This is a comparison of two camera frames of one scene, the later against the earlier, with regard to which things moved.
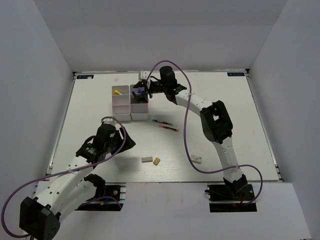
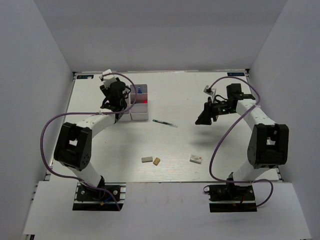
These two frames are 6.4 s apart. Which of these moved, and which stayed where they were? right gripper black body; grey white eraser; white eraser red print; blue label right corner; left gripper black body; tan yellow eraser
Moved: left gripper black body; right gripper black body
Stayed: white eraser red print; grey white eraser; blue label right corner; tan yellow eraser
